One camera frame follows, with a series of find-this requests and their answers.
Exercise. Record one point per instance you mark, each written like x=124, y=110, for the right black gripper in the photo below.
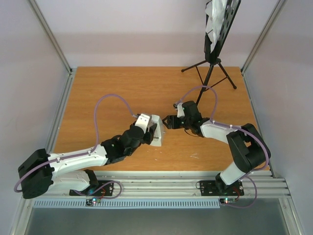
x=174, y=122

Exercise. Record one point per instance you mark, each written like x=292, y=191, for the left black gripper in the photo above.
x=150, y=134

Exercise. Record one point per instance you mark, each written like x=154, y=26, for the white metronome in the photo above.
x=156, y=126

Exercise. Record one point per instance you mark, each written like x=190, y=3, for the black music stand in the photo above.
x=212, y=51

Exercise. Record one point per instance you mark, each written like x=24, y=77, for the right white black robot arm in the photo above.
x=247, y=147

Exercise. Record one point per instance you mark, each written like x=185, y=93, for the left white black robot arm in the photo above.
x=38, y=173

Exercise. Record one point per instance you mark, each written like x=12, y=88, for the white sheet music paper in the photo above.
x=215, y=11

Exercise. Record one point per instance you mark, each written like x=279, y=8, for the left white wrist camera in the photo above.
x=143, y=121

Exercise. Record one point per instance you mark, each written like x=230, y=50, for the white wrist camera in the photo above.
x=180, y=110
x=143, y=121

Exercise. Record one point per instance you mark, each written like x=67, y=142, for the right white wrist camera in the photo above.
x=180, y=110

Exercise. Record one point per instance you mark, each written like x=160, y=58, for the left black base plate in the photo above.
x=105, y=191

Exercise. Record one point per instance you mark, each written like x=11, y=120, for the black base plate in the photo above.
x=105, y=191
x=208, y=188

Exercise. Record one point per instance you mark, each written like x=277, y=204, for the grey slotted cable duct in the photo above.
x=128, y=204

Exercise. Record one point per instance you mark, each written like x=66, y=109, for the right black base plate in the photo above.
x=208, y=188

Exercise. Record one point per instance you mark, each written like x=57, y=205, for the left aluminium frame post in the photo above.
x=43, y=22

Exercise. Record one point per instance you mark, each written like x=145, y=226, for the aluminium frame post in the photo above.
x=264, y=32
x=43, y=22

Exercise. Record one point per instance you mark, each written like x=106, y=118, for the aluminium rail base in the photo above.
x=182, y=184

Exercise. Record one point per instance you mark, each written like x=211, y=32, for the right aluminium frame post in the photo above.
x=264, y=32

